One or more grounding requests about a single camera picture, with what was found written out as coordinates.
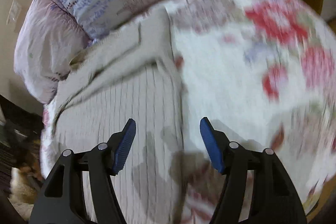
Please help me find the beige cable-knit sweater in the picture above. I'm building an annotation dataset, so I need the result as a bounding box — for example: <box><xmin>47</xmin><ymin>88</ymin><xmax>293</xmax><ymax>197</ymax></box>
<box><xmin>42</xmin><ymin>8</ymin><xmax>183</xmax><ymax>223</ymax></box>

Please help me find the white red floral bedspread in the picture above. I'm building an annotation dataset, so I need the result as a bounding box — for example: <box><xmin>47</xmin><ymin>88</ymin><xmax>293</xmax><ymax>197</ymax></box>
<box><xmin>39</xmin><ymin>0</ymin><xmax>336</xmax><ymax>224</ymax></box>

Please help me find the pink floral pillow, left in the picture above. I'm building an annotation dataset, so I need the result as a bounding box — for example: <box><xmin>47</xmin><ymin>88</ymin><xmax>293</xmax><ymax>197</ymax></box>
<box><xmin>14</xmin><ymin>0</ymin><xmax>90</xmax><ymax>104</ymax></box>

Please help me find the white wall socket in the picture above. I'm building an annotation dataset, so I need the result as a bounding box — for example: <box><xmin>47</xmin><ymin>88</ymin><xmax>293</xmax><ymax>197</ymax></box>
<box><xmin>6</xmin><ymin>0</ymin><xmax>22</xmax><ymax>25</ymax></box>

